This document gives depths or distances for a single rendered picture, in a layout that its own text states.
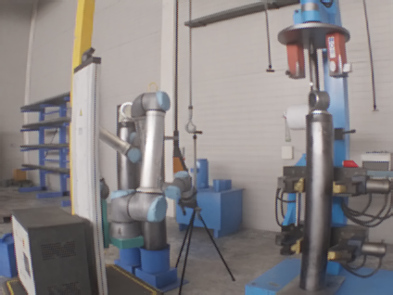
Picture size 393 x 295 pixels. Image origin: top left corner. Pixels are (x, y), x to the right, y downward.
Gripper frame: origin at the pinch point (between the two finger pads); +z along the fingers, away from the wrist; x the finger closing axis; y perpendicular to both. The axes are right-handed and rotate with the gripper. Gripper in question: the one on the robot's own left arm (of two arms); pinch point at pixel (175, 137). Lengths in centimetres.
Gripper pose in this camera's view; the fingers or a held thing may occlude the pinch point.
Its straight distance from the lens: 251.4
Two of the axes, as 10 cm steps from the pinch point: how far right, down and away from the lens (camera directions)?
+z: 10.0, -0.1, 0.9
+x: -0.9, -0.1, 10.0
